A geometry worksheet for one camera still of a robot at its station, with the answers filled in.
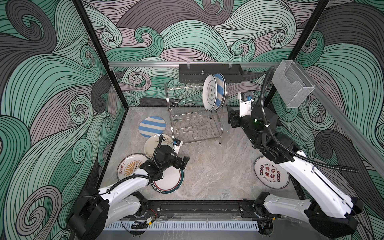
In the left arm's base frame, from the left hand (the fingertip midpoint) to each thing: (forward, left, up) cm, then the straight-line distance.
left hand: (183, 152), depth 83 cm
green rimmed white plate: (-13, +6, -9) cm, 17 cm away
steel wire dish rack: (+28, -4, -5) cm, 28 cm away
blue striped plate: (+27, +26, -11) cm, 39 cm away
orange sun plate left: (-4, +33, -10) cm, 35 cm away
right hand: (+5, -23, +31) cm, 39 cm away
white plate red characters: (-8, -51, -8) cm, 52 cm away
